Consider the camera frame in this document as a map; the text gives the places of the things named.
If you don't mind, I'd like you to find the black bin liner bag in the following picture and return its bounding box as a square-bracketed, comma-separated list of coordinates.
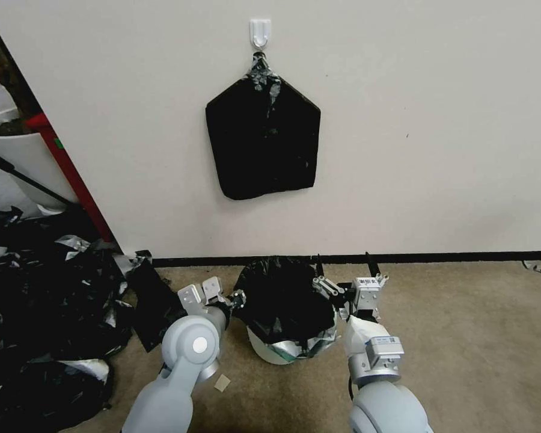
[232, 254, 339, 360]

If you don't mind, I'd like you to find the white round trash bin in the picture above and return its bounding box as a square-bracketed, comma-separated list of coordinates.
[246, 325, 338, 365]

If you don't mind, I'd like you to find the pile of black trash bags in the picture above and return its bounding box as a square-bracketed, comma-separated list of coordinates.
[0, 205, 135, 364]

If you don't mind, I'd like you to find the black hanging trash bag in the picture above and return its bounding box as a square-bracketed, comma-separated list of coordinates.
[205, 51, 322, 202]

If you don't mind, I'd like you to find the black tripod leg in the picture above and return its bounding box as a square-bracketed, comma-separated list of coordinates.
[0, 150, 80, 209]

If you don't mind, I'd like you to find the black baseboard strip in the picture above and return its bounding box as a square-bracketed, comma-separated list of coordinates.
[152, 249, 541, 268]

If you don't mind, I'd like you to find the white adhesive wall hook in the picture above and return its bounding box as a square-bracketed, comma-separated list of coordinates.
[248, 19, 272, 50]

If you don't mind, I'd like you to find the flat black trash bag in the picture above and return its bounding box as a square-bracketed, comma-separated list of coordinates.
[126, 250, 186, 354]

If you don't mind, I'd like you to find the brown plant trunk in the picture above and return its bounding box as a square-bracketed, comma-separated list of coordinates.
[0, 8, 33, 136]

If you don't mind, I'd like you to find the white plant pot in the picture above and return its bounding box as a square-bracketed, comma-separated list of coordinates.
[0, 107, 69, 213]

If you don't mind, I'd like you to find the red wall edge strip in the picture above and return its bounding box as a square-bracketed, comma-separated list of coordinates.
[25, 112, 119, 248]

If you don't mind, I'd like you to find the crumpled black trash bag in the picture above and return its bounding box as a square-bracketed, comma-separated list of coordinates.
[0, 358, 114, 433]

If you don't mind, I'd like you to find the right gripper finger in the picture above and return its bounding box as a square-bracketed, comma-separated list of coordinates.
[365, 251, 387, 285]
[312, 253, 342, 302]

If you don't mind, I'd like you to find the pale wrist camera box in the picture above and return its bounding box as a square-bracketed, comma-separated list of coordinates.
[352, 277, 384, 316]

